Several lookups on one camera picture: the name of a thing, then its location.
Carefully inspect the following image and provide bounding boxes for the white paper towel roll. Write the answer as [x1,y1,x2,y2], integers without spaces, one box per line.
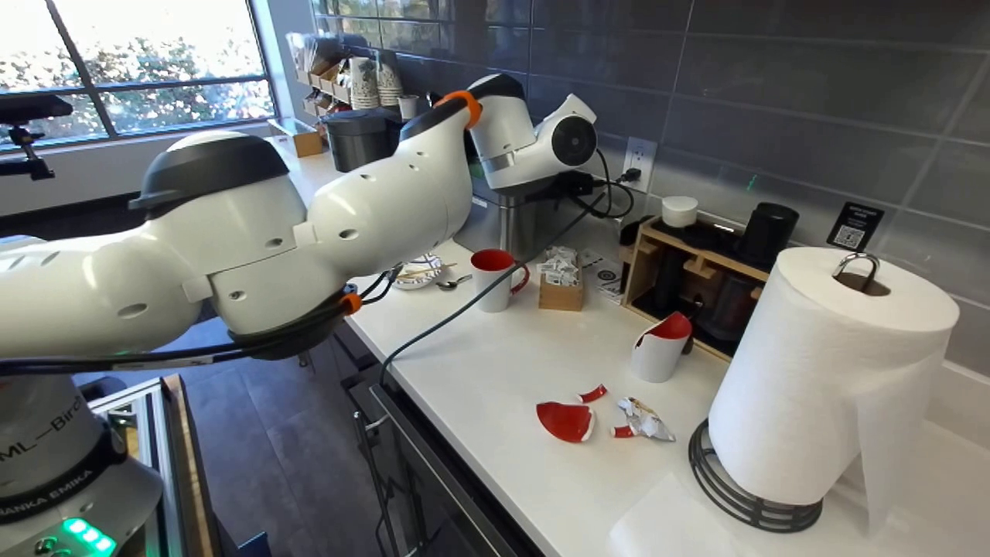
[704,245,964,538]

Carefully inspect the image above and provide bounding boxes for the intact red-white mug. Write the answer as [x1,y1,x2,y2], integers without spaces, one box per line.
[466,245,533,316]

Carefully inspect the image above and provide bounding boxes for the black QR code sign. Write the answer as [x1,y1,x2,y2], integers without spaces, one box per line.
[822,198,887,257]

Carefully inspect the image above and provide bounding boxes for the metal frame cart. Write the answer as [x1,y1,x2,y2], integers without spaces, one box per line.
[91,371,223,557]

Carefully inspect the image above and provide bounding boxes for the round red mug shard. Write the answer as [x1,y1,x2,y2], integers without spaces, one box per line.
[533,398,598,448]

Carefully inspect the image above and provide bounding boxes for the white wall outlet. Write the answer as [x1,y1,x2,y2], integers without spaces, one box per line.
[620,134,662,195]

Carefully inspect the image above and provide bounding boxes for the small white cup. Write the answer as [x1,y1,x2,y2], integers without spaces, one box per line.
[659,191,702,232]

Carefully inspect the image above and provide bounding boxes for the wooden counter organizer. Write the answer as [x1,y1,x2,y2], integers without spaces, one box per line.
[621,216,769,365]

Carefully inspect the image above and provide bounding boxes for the black wire towel holder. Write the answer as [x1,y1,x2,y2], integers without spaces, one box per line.
[684,250,885,535]

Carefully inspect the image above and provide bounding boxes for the black cable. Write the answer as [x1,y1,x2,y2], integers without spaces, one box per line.
[352,149,643,414]

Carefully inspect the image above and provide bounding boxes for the cluttered background shelf items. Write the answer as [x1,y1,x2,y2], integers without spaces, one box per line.
[302,31,430,118]

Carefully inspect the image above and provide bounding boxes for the large broken red-white mug piece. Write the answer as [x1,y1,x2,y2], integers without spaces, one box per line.
[627,310,696,388]

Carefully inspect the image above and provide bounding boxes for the large black round bin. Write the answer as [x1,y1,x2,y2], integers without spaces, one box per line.
[323,104,409,177]

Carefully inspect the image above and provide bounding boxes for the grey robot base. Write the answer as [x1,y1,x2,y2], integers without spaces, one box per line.
[0,371,168,557]

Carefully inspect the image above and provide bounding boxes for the black cylindrical canister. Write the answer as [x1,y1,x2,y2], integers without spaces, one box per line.
[739,198,804,274]

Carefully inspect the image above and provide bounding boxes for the silver metal bin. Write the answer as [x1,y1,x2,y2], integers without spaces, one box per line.
[497,190,580,261]

